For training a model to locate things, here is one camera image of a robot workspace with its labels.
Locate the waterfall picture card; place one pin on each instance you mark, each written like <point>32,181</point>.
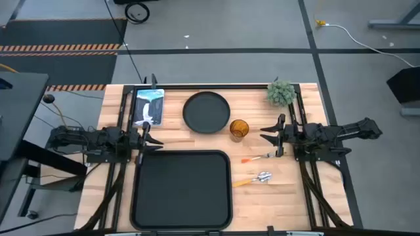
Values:
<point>148,106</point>

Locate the amber faceted glass cup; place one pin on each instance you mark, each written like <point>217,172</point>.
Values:
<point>239,128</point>

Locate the small green artificial plant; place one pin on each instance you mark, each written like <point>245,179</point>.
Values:
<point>281,93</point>

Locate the black rectangular tray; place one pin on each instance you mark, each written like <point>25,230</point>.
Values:
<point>182,191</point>

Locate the large dark bowl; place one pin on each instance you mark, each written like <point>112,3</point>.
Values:
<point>206,112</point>

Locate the black box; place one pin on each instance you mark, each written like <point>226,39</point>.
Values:
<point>405,83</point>

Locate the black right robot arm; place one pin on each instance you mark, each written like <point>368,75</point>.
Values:
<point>331,132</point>

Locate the black aluminium table frame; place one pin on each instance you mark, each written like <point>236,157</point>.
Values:
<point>213,86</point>

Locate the round black knob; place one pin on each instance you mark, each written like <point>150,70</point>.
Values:
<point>48,98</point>

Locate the black caster wheel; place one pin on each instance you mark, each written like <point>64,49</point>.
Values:
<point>32,215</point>

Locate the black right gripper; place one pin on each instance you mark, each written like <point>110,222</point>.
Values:
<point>290,134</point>

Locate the dark grey desk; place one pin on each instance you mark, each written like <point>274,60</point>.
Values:
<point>19,105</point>

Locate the grey furniture foot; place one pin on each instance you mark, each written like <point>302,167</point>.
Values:
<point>410,111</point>

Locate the black mat with hazard stripes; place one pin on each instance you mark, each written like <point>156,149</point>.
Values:
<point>59,32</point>

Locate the grey table leg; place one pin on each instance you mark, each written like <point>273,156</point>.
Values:
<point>393,23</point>

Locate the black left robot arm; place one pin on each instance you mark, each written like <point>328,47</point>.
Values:
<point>98,139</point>

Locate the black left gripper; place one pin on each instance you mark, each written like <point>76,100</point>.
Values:
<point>139,141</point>

